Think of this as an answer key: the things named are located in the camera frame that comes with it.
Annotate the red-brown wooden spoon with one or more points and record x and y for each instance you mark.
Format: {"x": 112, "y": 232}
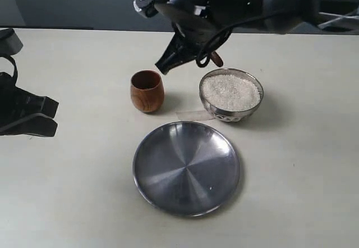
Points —
{"x": 216, "y": 59}

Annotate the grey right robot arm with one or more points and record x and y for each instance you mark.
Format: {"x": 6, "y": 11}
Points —
{"x": 281, "y": 16}

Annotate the clear tape strip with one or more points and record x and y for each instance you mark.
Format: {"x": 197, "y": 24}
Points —
{"x": 194, "y": 116}

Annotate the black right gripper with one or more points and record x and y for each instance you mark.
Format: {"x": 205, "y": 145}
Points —
{"x": 194, "y": 22}

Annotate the steel bowl of rice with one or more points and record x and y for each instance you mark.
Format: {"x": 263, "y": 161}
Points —
{"x": 230, "y": 95}

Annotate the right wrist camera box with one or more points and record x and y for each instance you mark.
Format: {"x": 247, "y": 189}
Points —
{"x": 150, "y": 8}

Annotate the round steel plate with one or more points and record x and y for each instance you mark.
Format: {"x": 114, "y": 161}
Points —
{"x": 186, "y": 168}

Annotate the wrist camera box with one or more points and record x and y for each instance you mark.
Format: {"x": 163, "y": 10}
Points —
{"x": 150, "y": 8}
{"x": 10, "y": 43}

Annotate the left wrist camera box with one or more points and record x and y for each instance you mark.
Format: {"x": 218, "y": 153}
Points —
{"x": 10, "y": 43}

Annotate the brown wooden cup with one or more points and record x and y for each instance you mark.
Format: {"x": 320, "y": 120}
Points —
{"x": 147, "y": 91}

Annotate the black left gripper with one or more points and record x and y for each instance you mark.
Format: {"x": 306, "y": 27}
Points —
{"x": 16, "y": 103}

